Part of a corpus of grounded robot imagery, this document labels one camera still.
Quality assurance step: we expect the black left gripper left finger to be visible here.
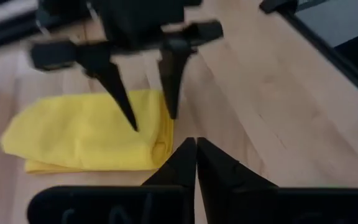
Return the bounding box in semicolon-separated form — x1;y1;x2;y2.
140;137;198;224

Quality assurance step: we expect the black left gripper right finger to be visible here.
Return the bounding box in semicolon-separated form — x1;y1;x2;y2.
196;137;278;224

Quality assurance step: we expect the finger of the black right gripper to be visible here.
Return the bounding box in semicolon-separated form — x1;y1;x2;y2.
78;42;140;133
158;37;197;121

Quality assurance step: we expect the yellow microfiber towel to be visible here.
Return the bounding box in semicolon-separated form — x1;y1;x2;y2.
0;89;175;174

